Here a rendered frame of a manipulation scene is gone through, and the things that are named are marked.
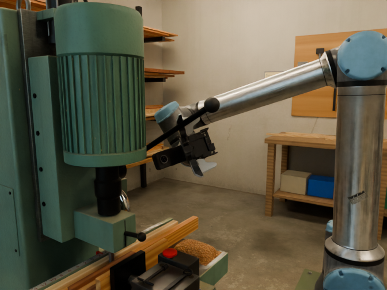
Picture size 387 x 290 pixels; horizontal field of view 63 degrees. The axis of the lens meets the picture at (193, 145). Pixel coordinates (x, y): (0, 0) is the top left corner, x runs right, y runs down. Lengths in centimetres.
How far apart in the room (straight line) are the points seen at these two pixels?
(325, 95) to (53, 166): 338
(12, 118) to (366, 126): 83
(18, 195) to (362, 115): 84
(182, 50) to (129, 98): 397
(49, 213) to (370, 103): 81
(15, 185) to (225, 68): 365
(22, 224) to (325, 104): 341
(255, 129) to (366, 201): 325
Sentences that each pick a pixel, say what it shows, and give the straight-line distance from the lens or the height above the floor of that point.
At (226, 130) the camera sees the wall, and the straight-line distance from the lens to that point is 426.
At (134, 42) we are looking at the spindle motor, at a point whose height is 144.
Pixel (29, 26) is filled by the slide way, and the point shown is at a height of 149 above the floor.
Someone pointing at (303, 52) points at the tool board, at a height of 177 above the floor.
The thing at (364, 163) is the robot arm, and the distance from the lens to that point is 90.
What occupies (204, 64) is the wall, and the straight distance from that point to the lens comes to 440.
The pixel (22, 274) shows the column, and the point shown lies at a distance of 94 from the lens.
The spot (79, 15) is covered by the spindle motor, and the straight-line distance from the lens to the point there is 65.
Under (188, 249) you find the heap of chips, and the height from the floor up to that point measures 92.
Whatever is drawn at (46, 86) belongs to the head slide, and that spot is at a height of 136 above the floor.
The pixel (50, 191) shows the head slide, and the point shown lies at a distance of 80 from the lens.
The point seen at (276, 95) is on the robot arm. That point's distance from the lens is 104.
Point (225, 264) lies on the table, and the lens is 94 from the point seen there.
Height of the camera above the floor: 135
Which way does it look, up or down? 10 degrees down
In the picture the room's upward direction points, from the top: straight up
